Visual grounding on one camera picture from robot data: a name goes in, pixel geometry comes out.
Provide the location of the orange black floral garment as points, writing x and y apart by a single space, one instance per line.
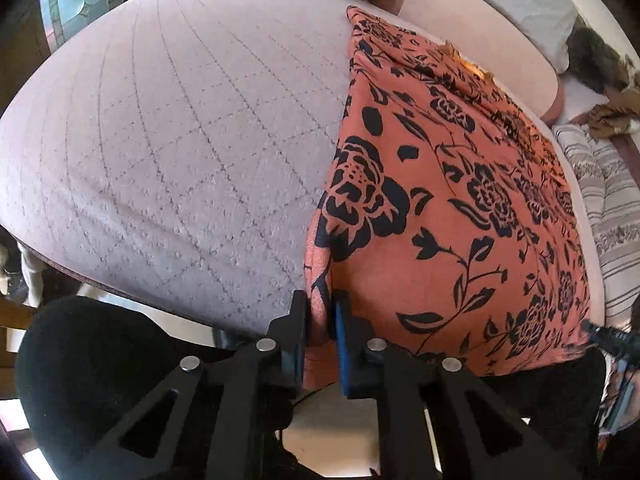
447 219

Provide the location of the striped white brown cloth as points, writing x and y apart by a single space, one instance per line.
611 197

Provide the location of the pink bolster cushion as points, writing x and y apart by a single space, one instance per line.
492 42

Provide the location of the dark furry item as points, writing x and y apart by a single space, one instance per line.
595 63

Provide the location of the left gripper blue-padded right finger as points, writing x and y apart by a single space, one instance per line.
436 420

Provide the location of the brown crumpled cloth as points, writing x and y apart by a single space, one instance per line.
620 115

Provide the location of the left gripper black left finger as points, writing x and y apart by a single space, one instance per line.
213 420

